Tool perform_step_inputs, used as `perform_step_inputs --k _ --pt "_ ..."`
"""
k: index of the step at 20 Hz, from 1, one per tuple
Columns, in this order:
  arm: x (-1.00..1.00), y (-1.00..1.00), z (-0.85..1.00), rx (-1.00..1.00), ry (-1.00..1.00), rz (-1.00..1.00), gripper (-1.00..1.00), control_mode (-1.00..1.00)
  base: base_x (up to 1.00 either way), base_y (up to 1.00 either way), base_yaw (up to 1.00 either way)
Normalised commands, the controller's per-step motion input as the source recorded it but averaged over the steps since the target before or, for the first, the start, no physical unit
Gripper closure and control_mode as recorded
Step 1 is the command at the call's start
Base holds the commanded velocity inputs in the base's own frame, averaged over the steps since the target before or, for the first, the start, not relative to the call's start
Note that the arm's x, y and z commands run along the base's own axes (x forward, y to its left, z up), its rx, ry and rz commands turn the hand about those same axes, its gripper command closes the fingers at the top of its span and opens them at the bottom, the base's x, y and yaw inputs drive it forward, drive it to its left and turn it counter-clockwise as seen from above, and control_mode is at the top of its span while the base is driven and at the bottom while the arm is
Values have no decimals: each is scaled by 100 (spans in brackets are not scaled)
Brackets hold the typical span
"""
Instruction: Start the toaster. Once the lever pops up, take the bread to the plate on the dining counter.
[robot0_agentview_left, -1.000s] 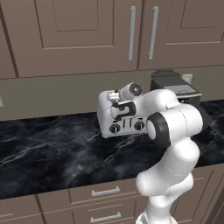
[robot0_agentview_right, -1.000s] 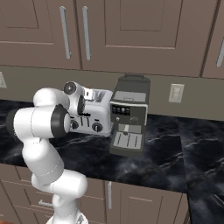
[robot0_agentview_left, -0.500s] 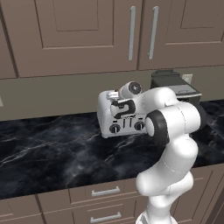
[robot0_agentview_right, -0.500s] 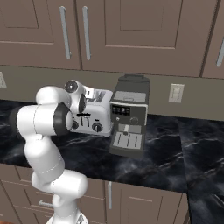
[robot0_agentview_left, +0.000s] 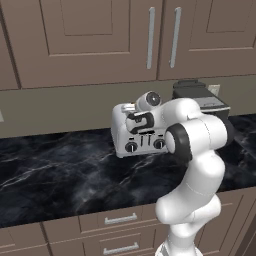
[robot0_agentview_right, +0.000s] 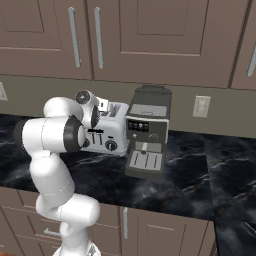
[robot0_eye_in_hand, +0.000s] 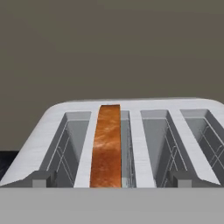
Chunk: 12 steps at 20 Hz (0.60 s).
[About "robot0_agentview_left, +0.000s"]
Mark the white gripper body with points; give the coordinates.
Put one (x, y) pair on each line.
(134, 126)

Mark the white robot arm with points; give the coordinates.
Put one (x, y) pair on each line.
(196, 160)

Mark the white toaster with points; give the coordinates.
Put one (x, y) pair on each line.
(118, 133)

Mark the pale bread slice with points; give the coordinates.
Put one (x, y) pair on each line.
(128, 107)

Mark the black toaster knob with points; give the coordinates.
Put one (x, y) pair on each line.
(131, 147)
(159, 144)

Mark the black grey countertop appliance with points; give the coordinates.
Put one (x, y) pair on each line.
(213, 101)

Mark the brown drawer front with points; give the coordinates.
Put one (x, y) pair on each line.
(90, 221)
(61, 228)
(93, 245)

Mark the brown base cupboard door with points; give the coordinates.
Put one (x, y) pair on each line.
(230, 220)
(20, 241)

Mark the white wall socket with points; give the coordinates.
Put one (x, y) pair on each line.
(214, 89)
(1, 115)

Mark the brown wall cupboard door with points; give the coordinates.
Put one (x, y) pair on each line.
(6, 60)
(220, 36)
(86, 40)

